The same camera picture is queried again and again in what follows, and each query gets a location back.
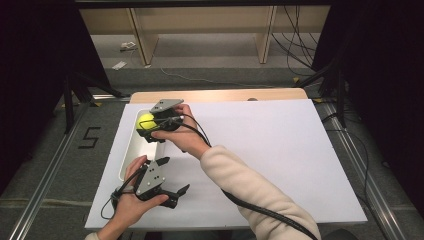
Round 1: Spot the white plastic bin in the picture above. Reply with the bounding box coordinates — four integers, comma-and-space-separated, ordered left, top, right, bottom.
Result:
118, 108, 168, 181

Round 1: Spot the black floor cable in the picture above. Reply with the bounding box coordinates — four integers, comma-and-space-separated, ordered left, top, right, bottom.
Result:
321, 113, 372, 214

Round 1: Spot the yellow tennis ball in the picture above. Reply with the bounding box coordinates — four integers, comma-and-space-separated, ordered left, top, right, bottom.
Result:
135, 112, 158, 132

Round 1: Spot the white board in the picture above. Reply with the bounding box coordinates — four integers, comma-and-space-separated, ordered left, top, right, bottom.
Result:
84, 98, 368, 231

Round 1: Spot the bundle of black cables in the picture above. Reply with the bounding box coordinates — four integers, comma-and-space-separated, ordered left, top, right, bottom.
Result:
270, 5, 322, 77

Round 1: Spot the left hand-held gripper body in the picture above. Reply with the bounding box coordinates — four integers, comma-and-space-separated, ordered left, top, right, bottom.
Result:
134, 159, 172, 202

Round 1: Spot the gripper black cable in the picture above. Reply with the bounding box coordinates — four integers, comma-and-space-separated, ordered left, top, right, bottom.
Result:
100, 166, 148, 221
139, 113, 320, 240

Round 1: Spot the person's left hand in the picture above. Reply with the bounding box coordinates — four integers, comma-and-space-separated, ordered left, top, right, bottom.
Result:
111, 154, 170, 232

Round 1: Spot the black tripod stand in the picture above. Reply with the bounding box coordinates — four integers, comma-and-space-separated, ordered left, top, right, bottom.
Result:
295, 61, 348, 128
62, 71, 127, 135

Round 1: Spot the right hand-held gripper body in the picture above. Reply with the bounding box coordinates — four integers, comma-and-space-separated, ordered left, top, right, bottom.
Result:
149, 98, 185, 132

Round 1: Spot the person's right hand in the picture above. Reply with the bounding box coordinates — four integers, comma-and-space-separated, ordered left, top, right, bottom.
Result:
150, 103, 212, 161

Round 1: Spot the short aluminium rail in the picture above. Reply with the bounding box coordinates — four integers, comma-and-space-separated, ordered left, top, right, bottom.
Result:
91, 93, 132, 102

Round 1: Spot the small white floor device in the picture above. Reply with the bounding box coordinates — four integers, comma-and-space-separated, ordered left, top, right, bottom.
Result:
119, 41, 138, 53

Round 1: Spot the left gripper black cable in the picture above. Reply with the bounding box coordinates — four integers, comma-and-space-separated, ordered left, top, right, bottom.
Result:
100, 166, 148, 221

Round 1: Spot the wooden shelf unit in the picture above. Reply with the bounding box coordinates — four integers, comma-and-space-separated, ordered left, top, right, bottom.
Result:
79, 5, 332, 67

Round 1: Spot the white floor cable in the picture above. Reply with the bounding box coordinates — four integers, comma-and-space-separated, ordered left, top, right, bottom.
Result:
159, 67, 278, 89

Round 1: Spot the black crossbar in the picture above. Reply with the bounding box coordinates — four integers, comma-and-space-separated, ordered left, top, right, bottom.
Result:
74, 0, 335, 10

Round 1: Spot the aluminium floor rail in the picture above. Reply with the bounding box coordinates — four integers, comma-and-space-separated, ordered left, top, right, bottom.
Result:
319, 101, 408, 240
8, 101, 92, 240

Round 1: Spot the dark curtain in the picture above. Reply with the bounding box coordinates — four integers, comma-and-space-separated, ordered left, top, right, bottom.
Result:
311, 0, 424, 209
0, 0, 113, 196

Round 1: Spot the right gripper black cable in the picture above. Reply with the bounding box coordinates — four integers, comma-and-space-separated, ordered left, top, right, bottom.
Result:
139, 113, 320, 240

